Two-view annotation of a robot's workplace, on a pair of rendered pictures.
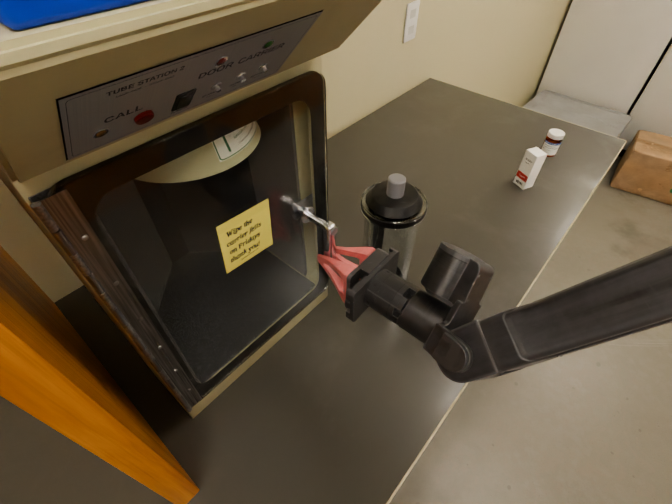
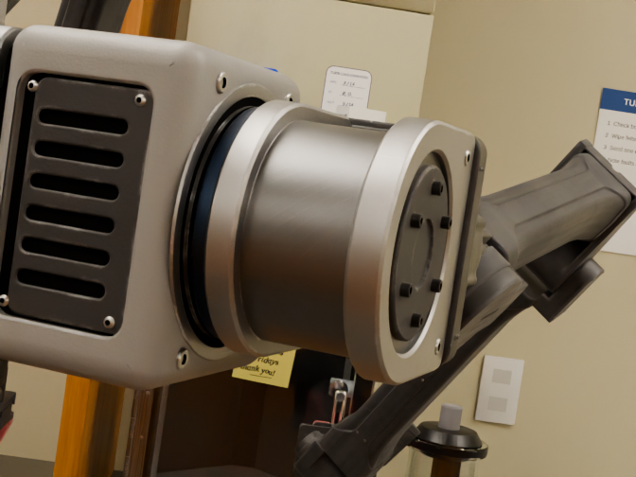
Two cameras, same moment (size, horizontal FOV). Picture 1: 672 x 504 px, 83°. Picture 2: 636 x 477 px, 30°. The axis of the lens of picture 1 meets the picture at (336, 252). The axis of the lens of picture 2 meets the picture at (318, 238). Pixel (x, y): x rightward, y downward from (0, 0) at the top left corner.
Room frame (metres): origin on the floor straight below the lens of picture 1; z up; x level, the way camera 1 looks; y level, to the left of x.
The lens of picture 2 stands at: (-0.72, -1.05, 1.48)
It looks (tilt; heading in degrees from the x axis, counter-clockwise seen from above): 3 degrees down; 46
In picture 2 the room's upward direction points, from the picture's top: 9 degrees clockwise
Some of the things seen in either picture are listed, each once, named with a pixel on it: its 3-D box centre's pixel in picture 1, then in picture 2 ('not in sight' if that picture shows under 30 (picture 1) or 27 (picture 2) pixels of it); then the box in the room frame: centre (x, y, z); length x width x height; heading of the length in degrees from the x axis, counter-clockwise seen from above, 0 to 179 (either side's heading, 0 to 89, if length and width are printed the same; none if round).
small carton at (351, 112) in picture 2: not in sight; (358, 132); (0.36, 0.03, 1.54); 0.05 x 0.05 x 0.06; 65
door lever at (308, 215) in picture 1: (321, 240); (335, 418); (0.39, 0.02, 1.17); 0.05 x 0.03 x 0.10; 49
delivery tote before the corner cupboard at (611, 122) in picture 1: (564, 134); not in sight; (2.42, -1.61, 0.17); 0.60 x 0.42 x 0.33; 47
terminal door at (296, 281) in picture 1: (247, 260); (257, 384); (0.33, 0.12, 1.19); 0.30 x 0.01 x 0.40; 139
